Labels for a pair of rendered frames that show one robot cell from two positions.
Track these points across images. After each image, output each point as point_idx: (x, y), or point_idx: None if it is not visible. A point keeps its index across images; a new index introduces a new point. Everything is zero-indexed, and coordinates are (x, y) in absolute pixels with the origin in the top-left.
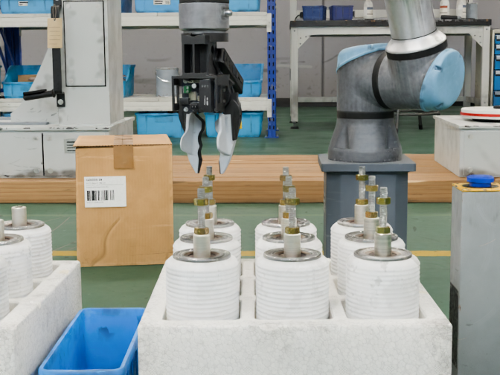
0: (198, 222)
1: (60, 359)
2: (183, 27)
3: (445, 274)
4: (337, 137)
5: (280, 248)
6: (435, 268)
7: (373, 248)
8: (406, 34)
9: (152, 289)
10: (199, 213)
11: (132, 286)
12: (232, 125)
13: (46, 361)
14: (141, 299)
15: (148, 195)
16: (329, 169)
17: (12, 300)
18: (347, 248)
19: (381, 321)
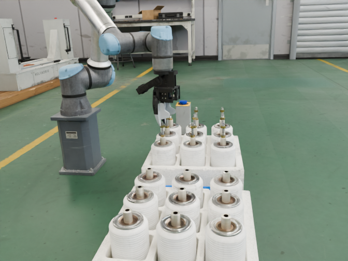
0: (223, 133)
1: None
2: (168, 68)
3: (61, 150)
4: (76, 105)
5: (215, 134)
6: (49, 151)
7: (216, 126)
8: (105, 59)
9: (13, 215)
10: (224, 130)
11: (0, 221)
12: None
13: None
14: (33, 217)
15: None
16: (88, 118)
17: (208, 194)
18: (202, 130)
19: (235, 141)
